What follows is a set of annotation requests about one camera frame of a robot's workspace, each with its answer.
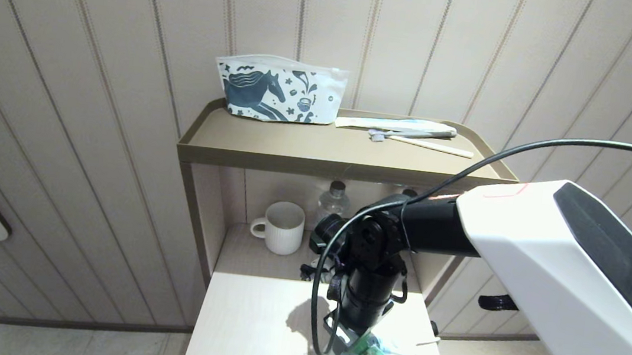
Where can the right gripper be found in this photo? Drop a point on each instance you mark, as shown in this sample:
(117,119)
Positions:
(367,299)

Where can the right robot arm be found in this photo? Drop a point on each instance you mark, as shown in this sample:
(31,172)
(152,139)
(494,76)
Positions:
(543,269)

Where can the clear plastic water bottle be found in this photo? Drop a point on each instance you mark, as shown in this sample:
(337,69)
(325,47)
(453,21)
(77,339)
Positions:
(333,203)

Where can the white ribbed mug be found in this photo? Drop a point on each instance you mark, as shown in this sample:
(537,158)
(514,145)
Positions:
(285,227)

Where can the beige shelf unit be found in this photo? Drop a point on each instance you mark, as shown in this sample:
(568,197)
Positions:
(319,151)

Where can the white toothpaste tube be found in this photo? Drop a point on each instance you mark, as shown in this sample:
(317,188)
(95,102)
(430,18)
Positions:
(393,124)

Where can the horse print toiletry pouch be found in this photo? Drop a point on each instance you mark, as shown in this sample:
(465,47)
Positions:
(269,92)

